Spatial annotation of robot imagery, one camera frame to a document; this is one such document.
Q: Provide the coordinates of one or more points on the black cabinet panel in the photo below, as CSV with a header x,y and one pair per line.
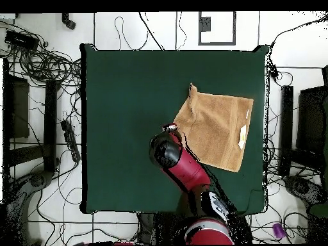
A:
x,y
312,118
20,107

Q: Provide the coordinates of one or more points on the black angled object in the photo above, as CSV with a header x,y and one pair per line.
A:
x,y
68,22

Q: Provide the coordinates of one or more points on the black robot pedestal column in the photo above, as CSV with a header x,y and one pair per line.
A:
x,y
147,228

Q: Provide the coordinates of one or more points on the long black power strip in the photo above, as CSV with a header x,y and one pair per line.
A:
x,y
70,141

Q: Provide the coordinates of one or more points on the grey rectangular frame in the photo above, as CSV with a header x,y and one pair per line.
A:
x,y
199,38

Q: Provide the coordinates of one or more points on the dark grey square plate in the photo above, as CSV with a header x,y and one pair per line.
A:
x,y
205,24

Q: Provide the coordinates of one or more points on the dark green table cloth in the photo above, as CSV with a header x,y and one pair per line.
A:
x,y
128,102

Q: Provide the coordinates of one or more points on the black rectangular box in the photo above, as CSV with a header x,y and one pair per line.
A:
x,y
21,39

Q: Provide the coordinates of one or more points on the black stand bar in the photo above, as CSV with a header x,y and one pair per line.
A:
x,y
50,123
286,128

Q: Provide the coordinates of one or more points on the black plug adapter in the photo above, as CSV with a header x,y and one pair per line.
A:
x,y
273,71

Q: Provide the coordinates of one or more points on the purple object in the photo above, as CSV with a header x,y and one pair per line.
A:
x,y
278,230

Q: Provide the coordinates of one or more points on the tan terry towel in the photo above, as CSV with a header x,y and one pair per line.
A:
x,y
217,128

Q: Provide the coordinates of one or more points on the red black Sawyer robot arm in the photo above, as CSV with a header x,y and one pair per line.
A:
x,y
189,171

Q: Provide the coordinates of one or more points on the grey chair base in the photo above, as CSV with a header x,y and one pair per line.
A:
x,y
302,187
38,179

